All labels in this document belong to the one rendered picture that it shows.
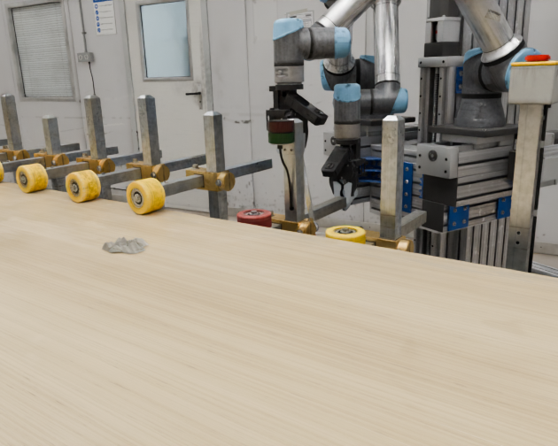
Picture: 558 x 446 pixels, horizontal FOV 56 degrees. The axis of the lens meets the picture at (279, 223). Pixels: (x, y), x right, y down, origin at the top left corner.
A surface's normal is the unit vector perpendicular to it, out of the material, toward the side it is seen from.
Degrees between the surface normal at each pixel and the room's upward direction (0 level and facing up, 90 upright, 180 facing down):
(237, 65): 90
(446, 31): 90
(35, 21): 90
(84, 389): 0
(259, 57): 90
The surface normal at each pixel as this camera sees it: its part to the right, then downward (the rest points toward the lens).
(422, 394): -0.03, -0.96
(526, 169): -0.58, 0.24
